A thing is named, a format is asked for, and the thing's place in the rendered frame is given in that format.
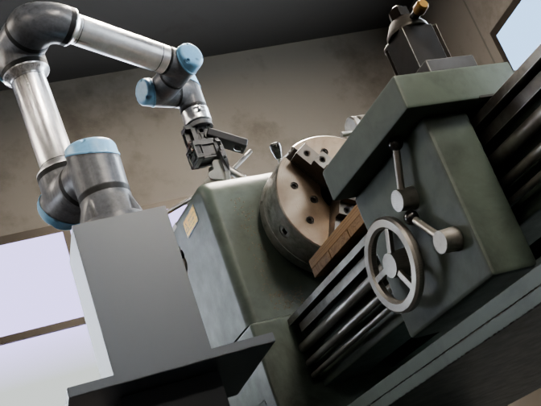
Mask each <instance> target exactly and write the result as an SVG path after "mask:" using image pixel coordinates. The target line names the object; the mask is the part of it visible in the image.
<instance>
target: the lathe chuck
mask: <svg viewBox="0 0 541 406"><path fill-rule="evenodd" d="M345 141H346V139H343V138H340V137H335V136H316V137H311V138H308V139H304V140H302V141H300V142H298V143H297V144H295V145H294V146H292V147H291V150H290V151H289V152H288V153H287V154H286V155H285V156H283V158H282V159H281V160H280V161H279V164H278V165H277V167H276V168H275V170H274V171H273V172H272V174H271V176H270V178H269V180H268V181H267V184H266V189H265V193H264V208H265V213H266V218H267V221H268V223H269V225H270V227H271V229H272V231H273V233H274V234H275V236H276V238H277V239H278V240H279V241H280V242H281V243H282V245H283V246H284V247H285V248H286V249H287V250H288V251H290V252H291V253H292V254H293V255H294V256H296V257H297V258H299V259H301V260H303V261H304V262H305V263H309V262H308V261H309V260H310V258H311V257H312V256H313V255H314V254H315V253H316V252H317V251H318V250H319V248H320V247H321V246H322V245H323V243H324V242H325V241H326V240H327V239H328V227H329V216H330V206H329V205H328V204H327V203H326V202H325V201H324V199H323V197H322V195H321V193H325V194H328V195H331V193H330V192H329V189H328V187H327V188H326V189H323V190H322V192H321V187H320V186H319V185H318V184H317V183H316V182H315V181H314V180H313V179H311V178H310V177H309V176H308V175H306V174H305V173H304V172H302V171H301V170H300V169H299V168H297V167H296V166H295V165H294V164H293V163H292V162H291V161H290V160H288V159H287V158H286V157H287V155H288V154H289V153H290V152H291V151H292V150H293V149H294V148H295V149H296V150H297V151H298V150H299V149H300V148H301V147H302V146H303V145H304V144H305V143H306V144H307V145H308V146H309V147H310V148H311V149H313V150H314V151H315V152H316V153H318V154H320V153H321V152H322V151H324V152H325V153H326V154H327V155H329V156H330V157H331V158H333V157H334V156H335V154H336V153H337V152H338V151H339V149H340V148H341V146H342V145H343V144H344V142H345ZM281 225H283V226H285V227H286V228H287V230H288V232H289V235H290V236H289V238H286V237H285V236H283V234H282V233H281V231H280V226H281ZM309 264H310V263H309Z"/></svg>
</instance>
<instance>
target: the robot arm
mask: <svg viewBox="0 0 541 406"><path fill-rule="evenodd" d="M51 44H59V45H61V46H64V47H66V46H68V45H69V44H72V45H75V46H77V47H80V48H84V49H87V50H90V51H92V52H96V53H99V54H102V55H104V56H108V57H111V58H114V59H116V60H120V61H123V62H126V63H129V64H133V65H136V66H139V67H141V68H145V69H148V70H151V71H153V72H156V74H155V76H154V77H153V78H149V77H148V78H143V79H141V80H139V82H138V84H137V85H136V89H135V95H136V98H137V101H138V103H139V104H140V105H142V106H151V107H152V108H154V107H164V108H178V109H179V110H180V113H181V116H182V119H183V121H184V127H183V130H182V131H181V134H182V136H183V139H184V143H185V146H186V148H187V152H186V156H187V158H188V162H189V165H190V168H191V170H197V169H200V168H206V167H208V166H211V167H210V168H209V173H208V176H209V177H207V178H206V179H205V180H204V183H205V184H207V183H212V182H217V181H218V180H231V176H230V171H229V170H230V169H229V161H228V157H227V155H226V152H225V149H227V150H231V151H235V152H238V153H241V154H243V153H244V151H245V149H246V147H247V144H248V139H245V138H242V137H239V136H236V135H231V134H229V133H226V132H223V131H220V130H215V129H213V123H212V118H211V116H210V113H209V109H208V107H207V105H206V102H205V99H204V96H203V93H202V91H201V87H200V84H199V82H198V80H197V79H196V76H195V74H196V72H197V71H198V69H199V68H200V66H201V65H202V64H203V56H202V53H201V52H200V50H199V49H198V48H197V47H196V46H195V45H193V44H191V43H182V44H181V45H180V46H179V47H178V48H173V47H170V46H167V45H166V44H163V43H159V42H156V41H154V40H152V39H148V38H145V37H142V36H140V35H136V34H134V33H131V32H129V31H125V30H122V29H120V28H117V27H114V26H111V25H109V24H106V23H103V22H100V21H97V20H95V19H91V18H89V17H86V16H84V15H81V14H79V12H78V10H77V9H76V8H74V7H71V6H67V5H64V4H61V3H58V2H28V3H25V4H22V5H21V6H18V7H17V8H15V9H14V10H13V11H12V12H11V13H10V15H9V17H8V19H7V20H6V22H5V24H4V25H3V27H2V29H1V30H0V81H2V82H4V84H5V85H6V86H8V87H10V88H12V89H13V91H14V95H15V98H16V101H17V103H18V106H19V109H20V112H21V115H22V117H23V121H24V124H25V127H26V129H27V133H28V135H29V138H30V141H31V145H32V147H33V150H34V153H35V156H36V159H37V161H38V164H39V168H40V170H39V173H38V174H37V177H36V178H37V181H38V184H39V188H40V191H41V195H40V196H39V199H38V202H37V210H38V212H39V215H40V217H41V218H42V219H43V220H44V221H45V222H46V223H47V224H48V225H51V226H53V227H54V228H56V229H58V230H71V229H72V226H73V225H77V224H81V223H85V222H92V221H96V220H100V219H103V218H111V217H114V216H118V215H123V214H126V213H133V212H137V211H141V210H142V208H141V207H140V205H139V204H138V202H137V201H136V200H135V199H134V198H133V196H132V194H131V191H130V186H129V184H128V180H127V178H126V174H125V171H124V167H123V165H122V161H121V157H120V152H118V149H117V146H116V144H115V142H114V141H113V140H112V139H108V138H105V137H90V138H85V139H80V140H77V141H76V142H74V143H71V144H70V142H69V140H68V136H67V133H66V130H65V129H64V124H63V122H62V120H61V117H60V113H59V111H58V109H57V106H56V102H55V100H54V97H53V95H52V91H51V89H50V86H49V84H48V82H47V76H48V74H49V73H50V68H49V65H48V62H47V59H46V56H45V52H46V51H47V49H48V48H49V46H50V45H51ZM189 159H190V160H191V163H192V165H191V163H190V160H189Z"/></svg>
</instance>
